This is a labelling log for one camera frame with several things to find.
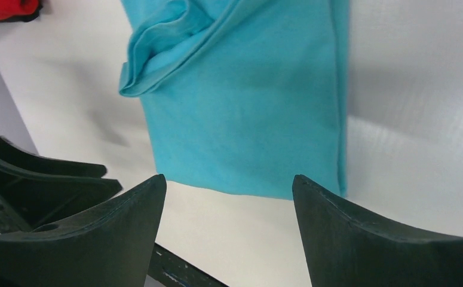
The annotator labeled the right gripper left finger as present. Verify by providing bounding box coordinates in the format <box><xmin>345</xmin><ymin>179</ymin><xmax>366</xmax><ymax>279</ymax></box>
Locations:
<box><xmin>0</xmin><ymin>175</ymin><xmax>167</xmax><ymax>286</ymax></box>

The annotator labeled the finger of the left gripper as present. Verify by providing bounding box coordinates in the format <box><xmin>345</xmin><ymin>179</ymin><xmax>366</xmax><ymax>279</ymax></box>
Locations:
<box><xmin>0</xmin><ymin>136</ymin><xmax>122</xmax><ymax>234</ymax></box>

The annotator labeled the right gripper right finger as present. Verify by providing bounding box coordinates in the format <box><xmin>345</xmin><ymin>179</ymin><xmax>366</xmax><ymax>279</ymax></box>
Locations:
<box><xmin>292</xmin><ymin>175</ymin><xmax>463</xmax><ymax>286</ymax></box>

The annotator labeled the turquoise t shirt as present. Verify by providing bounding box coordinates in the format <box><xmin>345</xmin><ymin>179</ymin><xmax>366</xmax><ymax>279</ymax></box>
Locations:
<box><xmin>119</xmin><ymin>1</ymin><xmax>350</xmax><ymax>199</ymax></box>

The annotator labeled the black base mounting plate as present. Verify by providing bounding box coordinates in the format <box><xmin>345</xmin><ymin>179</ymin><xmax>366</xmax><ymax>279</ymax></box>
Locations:
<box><xmin>148</xmin><ymin>243</ymin><xmax>228</xmax><ymax>287</ymax></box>

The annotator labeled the red folded t shirt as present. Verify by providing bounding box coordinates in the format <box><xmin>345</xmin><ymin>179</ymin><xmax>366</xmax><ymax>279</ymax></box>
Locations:
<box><xmin>0</xmin><ymin>0</ymin><xmax>42</xmax><ymax>22</ymax></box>

